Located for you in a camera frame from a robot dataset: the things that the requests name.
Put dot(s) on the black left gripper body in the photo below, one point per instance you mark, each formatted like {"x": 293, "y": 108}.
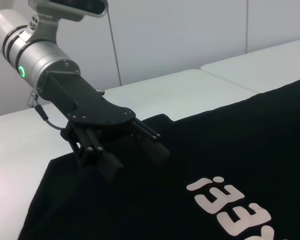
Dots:
{"x": 85, "y": 100}

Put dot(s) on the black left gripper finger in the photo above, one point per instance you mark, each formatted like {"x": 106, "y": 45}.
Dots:
{"x": 107, "y": 165}
{"x": 155, "y": 150}

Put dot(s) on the black shirt with white print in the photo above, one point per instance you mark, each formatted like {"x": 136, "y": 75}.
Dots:
{"x": 215, "y": 140}

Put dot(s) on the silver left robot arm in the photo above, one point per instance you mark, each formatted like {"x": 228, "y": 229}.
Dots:
{"x": 47, "y": 60}

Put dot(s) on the silver camera mount bracket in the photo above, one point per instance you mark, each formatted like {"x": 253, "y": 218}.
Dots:
{"x": 48, "y": 27}

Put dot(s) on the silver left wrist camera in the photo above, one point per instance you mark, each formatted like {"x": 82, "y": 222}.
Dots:
{"x": 72, "y": 7}

